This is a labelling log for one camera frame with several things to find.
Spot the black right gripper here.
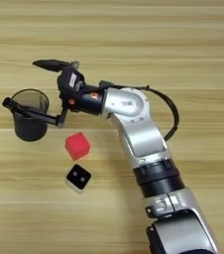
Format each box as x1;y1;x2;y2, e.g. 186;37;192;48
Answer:
32;59;105;129

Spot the thick black marker pen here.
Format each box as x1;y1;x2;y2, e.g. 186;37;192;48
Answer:
1;96;53;122

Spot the black mesh pen cup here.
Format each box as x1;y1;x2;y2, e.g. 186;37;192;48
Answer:
10;87;50;143

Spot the black box with white label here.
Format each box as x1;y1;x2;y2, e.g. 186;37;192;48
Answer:
57;66;86;98

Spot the red cube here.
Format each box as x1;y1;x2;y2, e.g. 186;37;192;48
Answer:
64;131;92;162

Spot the white box with black top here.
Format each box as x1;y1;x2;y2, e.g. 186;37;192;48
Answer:
64;163;93;194

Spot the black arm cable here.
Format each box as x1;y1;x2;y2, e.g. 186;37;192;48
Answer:
98;79;180;142

